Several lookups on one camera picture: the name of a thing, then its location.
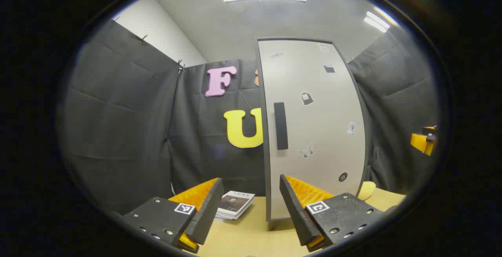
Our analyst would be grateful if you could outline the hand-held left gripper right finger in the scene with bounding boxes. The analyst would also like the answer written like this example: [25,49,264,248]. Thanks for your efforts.
[279,174,387,253]

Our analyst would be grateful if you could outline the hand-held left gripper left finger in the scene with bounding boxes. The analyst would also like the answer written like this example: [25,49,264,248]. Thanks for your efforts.
[122,177,225,254]

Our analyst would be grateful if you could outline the dark grey cabinet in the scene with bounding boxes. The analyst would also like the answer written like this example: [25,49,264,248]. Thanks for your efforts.
[255,37,371,222]

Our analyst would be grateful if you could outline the light grey cabinet door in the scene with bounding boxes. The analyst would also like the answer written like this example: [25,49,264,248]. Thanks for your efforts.
[258,39,369,220]

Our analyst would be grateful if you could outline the black door handle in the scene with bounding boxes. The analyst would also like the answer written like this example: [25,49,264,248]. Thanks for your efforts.
[273,102,289,150]

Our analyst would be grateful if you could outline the white portrait cover book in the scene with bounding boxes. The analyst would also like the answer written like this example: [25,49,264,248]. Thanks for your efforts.
[218,190,256,216]

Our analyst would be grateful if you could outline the yellow sponge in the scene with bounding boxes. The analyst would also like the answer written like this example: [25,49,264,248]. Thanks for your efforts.
[358,181,377,201]

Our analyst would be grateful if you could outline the black backdrop cloth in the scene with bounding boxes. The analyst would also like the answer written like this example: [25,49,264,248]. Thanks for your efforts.
[59,20,440,214]

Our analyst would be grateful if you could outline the small ceiling light panel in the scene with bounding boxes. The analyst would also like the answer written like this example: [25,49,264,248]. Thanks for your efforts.
[364,11,391,33]

